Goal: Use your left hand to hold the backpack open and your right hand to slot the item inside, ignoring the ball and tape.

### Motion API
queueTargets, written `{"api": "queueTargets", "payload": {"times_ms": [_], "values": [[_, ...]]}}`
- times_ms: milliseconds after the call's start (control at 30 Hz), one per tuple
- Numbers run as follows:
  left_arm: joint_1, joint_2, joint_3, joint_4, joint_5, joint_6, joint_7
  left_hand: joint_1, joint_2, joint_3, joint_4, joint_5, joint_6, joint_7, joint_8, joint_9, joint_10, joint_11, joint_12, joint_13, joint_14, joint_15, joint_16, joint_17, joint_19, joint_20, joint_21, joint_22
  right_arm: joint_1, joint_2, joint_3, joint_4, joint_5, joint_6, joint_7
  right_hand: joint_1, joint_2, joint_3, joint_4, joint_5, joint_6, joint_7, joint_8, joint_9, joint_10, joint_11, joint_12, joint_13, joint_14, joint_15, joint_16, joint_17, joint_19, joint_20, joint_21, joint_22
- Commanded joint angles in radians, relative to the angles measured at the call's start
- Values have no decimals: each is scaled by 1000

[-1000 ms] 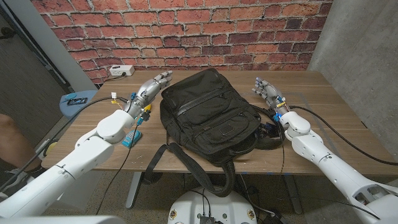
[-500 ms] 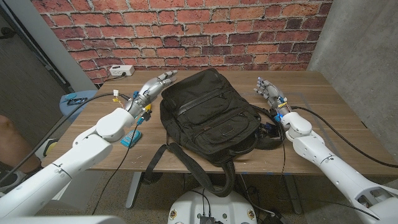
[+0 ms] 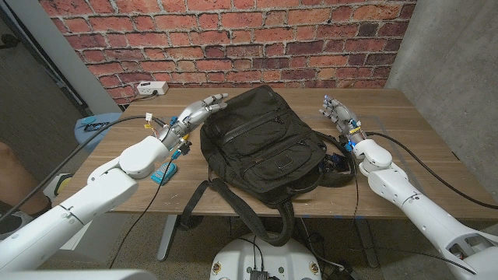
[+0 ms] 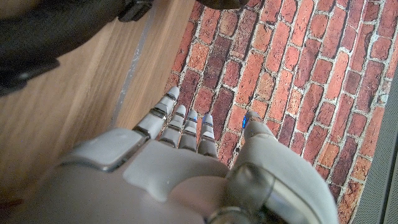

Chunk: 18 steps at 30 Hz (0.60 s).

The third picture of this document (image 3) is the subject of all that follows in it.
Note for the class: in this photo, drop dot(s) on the black backpack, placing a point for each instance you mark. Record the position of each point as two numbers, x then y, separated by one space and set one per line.
257 144

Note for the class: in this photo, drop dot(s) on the white power strip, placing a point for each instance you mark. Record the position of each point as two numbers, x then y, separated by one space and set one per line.
149 88

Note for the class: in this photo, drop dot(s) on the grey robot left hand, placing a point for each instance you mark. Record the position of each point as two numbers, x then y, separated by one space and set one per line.
190 116

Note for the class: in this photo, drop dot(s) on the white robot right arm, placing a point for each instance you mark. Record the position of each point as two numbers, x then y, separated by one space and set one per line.
412 206

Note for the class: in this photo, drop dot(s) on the grey table leg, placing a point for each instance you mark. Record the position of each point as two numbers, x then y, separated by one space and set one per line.
367 245
167 237

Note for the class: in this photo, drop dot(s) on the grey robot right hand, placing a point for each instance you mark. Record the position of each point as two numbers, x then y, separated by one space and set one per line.
344 116

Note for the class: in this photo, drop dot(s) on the brick wall print backdrop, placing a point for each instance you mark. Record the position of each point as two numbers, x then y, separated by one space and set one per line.
233 39

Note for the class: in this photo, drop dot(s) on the person's bare leg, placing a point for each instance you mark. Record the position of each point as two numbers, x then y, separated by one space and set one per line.
15 183

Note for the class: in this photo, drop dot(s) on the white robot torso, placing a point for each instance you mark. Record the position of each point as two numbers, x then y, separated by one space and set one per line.
268 256

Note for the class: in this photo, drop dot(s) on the grey sneaker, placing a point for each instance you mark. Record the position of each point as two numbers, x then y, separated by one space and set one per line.
9 223

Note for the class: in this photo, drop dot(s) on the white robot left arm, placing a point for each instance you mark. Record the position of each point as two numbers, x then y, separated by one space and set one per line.
78 210

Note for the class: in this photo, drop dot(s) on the blue stool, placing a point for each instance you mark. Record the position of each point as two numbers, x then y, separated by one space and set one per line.
97 140

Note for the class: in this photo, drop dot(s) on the black phone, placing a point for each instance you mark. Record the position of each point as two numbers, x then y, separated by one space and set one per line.
93 127

